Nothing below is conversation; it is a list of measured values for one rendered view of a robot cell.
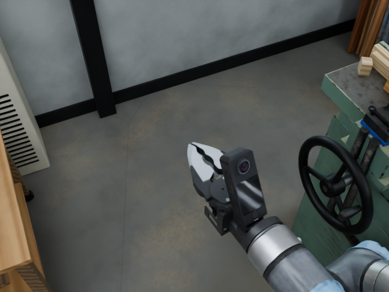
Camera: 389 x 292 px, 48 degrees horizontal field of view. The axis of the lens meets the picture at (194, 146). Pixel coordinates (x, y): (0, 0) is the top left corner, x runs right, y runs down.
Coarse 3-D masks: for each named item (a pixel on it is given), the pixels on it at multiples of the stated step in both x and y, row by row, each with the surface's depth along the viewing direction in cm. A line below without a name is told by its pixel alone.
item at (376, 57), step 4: (376, 52) 135; (372, 56) 135; (376, 56) 134; (380, 56) 134; (372, 60) 136; (376, 60) 134; (380, 60) 133; (384, 60) 133; (376, 64) 135; (380, 64) 133; (384, 64) 132; (388, 64) 132; (376, 68) 136; (380, 68) 134; (384, 68) 132; (388, 68) 131; (380, 72) 135; (384, 72) 133; (388, 72) 132; (384, 76) 134
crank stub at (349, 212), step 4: (348, 208) 109; (352, 208) 109; (356, 208) 109; (360, 208) 109; (340, 212) 109; (344, 212) 108; (348, 212) 108; (352, 212) 108; (356, 212) 109; (340, 216) 109; (344, 216) 108; (348, 216) 108; (352, 216) 109
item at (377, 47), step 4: (376, 44) 136; (376, 48) 135; (380, 48) 135; (372, 52) 137; (380, 52) 134; (384, 52) 134; (388, 52) 134; (384, 56) 133; (388, 56) 132; (388, 60) 133
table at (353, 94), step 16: (352, 64) 138; (336, 80) 133; (352, 80) 133; (368, 80) 133; (384, 80) 133; (336, 96) 133; (352, 96) 129; (368, 96) 129; (384, 96) 129; (352, 112) 129; (368, 176) 117
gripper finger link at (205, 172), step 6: (192, 144) 76; (192, 150) 74; (192, 156) 73; (198, 156) 73; (192, 162) 72; (198, 162) 72; (198, 168) 72; (204, 168) 72; (210, 168) 72; (204, 174) 71; (210, 174) 71; (204, 180) 70
